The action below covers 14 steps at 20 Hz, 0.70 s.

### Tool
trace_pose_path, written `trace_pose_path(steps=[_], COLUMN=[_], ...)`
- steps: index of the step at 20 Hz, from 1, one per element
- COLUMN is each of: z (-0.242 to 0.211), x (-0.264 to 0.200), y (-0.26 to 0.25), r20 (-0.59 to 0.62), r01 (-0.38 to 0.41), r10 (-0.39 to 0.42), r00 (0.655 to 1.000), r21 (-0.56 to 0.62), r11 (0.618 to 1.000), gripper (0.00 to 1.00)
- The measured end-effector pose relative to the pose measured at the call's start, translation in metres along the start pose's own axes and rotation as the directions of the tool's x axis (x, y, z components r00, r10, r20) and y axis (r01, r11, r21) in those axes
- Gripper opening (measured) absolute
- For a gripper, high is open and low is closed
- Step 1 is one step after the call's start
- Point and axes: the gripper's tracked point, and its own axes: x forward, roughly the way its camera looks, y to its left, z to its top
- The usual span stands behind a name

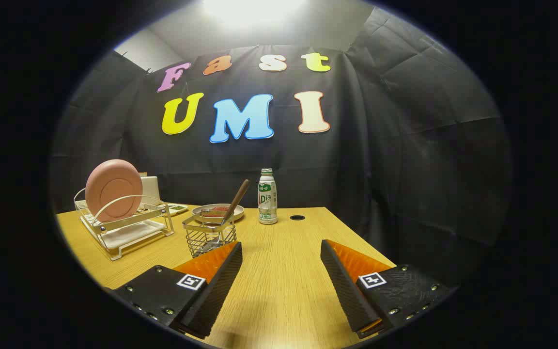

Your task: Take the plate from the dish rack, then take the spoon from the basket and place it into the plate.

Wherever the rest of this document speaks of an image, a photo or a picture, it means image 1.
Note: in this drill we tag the white divided tray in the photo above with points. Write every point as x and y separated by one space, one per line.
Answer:
177 209

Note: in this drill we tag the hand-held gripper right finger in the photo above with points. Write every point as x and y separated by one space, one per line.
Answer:
344 291

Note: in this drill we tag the white drink bottle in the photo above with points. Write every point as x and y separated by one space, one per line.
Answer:
268 203

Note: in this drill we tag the white drip tray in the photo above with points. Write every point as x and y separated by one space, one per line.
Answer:
124 235

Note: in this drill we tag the ceiling light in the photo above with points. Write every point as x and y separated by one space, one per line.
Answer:
255 9

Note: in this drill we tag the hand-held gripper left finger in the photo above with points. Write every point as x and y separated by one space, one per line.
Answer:
216 295

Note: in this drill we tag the black backdrop cloth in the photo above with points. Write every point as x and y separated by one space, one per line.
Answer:
380 169

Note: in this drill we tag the red meat slice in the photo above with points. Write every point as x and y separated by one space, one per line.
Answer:
218 209

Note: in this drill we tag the black table grommet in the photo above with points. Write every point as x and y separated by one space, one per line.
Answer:
297 217

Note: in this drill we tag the pink plate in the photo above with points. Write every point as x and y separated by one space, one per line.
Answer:
114 189

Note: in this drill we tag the white toaster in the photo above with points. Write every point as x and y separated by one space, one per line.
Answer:
149 189

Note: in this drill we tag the beige plate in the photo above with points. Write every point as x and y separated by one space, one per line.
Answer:
238 212

